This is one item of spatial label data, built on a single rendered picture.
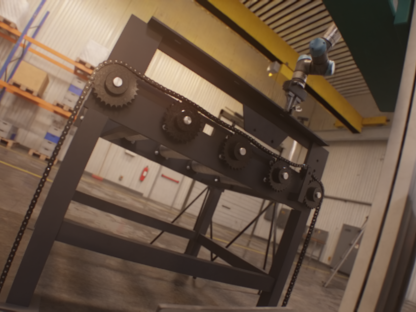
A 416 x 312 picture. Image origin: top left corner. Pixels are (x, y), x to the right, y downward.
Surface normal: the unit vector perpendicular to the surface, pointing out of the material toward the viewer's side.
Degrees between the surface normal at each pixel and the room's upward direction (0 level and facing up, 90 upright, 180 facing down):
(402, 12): 90
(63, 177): 90
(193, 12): 90
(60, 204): 90
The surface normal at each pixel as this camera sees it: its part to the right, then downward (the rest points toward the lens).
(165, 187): 0.47, 0.04
